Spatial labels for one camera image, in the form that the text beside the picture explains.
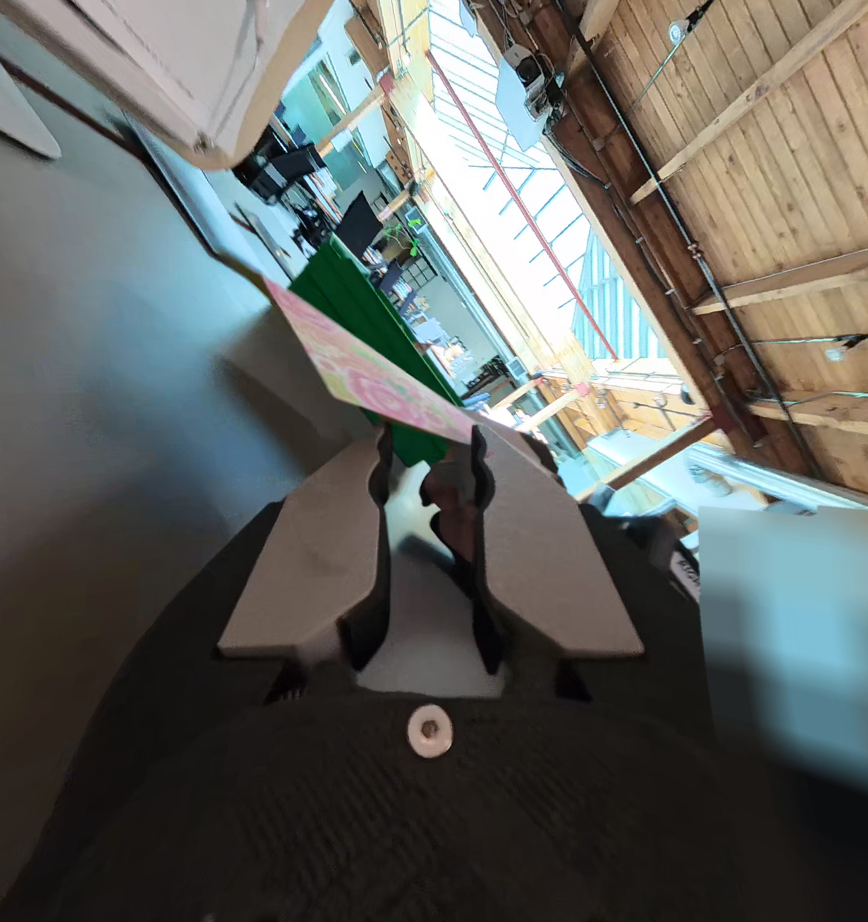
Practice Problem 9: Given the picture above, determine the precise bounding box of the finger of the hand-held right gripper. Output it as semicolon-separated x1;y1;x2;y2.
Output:
418;461;482;577
479;421;568;494

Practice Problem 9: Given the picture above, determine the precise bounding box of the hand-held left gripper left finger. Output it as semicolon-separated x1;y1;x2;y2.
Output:
217;424;395;672

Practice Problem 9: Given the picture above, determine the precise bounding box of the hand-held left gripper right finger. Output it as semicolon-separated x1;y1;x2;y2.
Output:
469;424;646;676

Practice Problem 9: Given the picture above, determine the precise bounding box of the floral origami paper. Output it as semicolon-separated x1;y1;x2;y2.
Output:
261;276;480;445

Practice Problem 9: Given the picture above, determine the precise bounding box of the green plastic tray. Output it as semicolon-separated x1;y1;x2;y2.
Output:
288;232;467;465

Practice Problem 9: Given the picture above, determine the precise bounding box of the red ceiling pipe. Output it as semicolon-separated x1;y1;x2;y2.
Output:
425;50;620;361

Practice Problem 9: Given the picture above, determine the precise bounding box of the green potted plant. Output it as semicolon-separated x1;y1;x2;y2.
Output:
382;215;425;260

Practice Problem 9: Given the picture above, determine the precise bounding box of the black computer monitor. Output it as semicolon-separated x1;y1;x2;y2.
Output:
339;191;382;255

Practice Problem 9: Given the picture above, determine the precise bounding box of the ceiling mounted camera unit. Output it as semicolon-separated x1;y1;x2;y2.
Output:
495;43;566;152

